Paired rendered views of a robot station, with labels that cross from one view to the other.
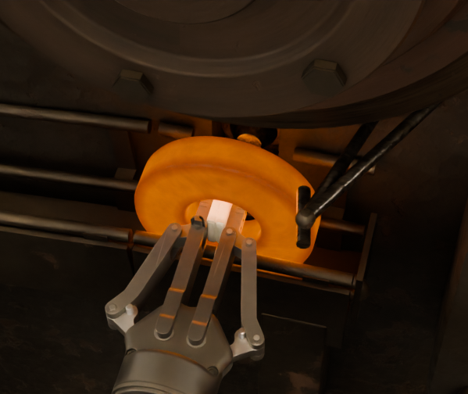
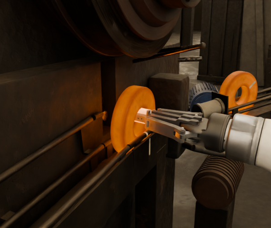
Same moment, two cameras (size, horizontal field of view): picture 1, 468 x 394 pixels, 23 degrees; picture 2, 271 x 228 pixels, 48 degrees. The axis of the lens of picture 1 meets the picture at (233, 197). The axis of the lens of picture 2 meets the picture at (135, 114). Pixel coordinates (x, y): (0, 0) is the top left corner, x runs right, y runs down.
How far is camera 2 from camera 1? 94 cm
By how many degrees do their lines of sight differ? 68
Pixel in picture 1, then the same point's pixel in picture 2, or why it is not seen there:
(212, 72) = not seen: outside the picture
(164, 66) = not seen: outside the picture
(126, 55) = not seen: outside the picture
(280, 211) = (151, 101)
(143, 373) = (221, 117)
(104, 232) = (123, 151)
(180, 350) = (203, 123)
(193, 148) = (129, 91)
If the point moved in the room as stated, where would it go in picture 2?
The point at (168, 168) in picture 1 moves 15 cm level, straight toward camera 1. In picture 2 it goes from (132, 99) to (208, 102)
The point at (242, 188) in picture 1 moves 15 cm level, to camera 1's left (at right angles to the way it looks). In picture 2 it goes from (146, 95) to (129, 116)
